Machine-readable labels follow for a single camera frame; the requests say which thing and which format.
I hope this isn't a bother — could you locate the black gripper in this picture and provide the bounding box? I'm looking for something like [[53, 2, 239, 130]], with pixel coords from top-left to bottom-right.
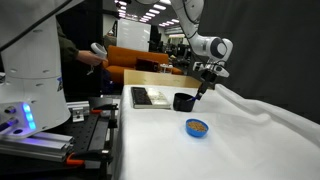
[[197, 70, 218, 101]]

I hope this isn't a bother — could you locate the black cup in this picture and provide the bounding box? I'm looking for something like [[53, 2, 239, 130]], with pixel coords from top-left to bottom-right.
[[172, 92, 198, 113]]

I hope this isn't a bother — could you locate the olive sleeved forearm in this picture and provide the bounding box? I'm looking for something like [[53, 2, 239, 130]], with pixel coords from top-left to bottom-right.
[[55, 21, 80, 64]]

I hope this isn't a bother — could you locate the person's hand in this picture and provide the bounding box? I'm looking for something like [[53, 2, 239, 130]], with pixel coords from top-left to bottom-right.
[[75, 49, 104, 67]]

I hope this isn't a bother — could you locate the blue bowl of cereal rings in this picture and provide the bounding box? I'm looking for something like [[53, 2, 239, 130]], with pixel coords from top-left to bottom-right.
[[185, 118, 210, 138]]

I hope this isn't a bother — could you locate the small glass side table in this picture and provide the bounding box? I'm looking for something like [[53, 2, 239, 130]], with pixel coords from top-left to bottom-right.
[[159, 63, 175, 75]]

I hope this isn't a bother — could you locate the wooden table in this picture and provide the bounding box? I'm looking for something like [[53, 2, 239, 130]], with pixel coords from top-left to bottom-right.
[[123, 69, 213, 90]]

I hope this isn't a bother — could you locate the discrete mathematics book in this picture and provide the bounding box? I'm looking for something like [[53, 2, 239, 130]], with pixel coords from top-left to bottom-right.
[[130, 86, 172, 110]]

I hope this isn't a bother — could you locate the dark red cushion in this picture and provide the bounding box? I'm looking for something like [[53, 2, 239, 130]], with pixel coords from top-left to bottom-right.
[[134, 57, 160, 73]]

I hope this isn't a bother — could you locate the black curtain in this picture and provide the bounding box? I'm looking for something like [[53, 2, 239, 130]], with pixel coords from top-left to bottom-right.
[[187, 0, 320, 125]]

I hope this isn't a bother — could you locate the white tablecloth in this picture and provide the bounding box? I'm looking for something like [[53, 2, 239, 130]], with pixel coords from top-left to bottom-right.
[[113, 83, 320, 180]]

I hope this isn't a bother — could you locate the orange sofa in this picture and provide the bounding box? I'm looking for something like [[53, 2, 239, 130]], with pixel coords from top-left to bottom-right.
[[102, 44, 185, 84]]

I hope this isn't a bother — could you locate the white board panel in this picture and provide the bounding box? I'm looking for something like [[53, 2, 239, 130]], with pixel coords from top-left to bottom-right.
[[115, 18, 152, 53]]

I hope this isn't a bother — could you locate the black orange bar clamp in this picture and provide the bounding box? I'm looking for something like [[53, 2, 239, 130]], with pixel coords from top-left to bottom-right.
[[89, 103, 120, 130], [64, 148, 114, 180]]

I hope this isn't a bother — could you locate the black perforated breadboard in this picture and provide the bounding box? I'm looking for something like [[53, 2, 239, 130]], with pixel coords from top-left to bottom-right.
[[0, 96, 120, 180]]

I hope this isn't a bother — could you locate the aluminium bracket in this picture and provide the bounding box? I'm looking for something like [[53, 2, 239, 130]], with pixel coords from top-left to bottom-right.
[[66, 100, 91, 123]]

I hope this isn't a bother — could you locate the aluminium extrusion rail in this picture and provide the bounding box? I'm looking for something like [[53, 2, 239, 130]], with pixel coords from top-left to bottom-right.
[[0, 131, 75, 163]]

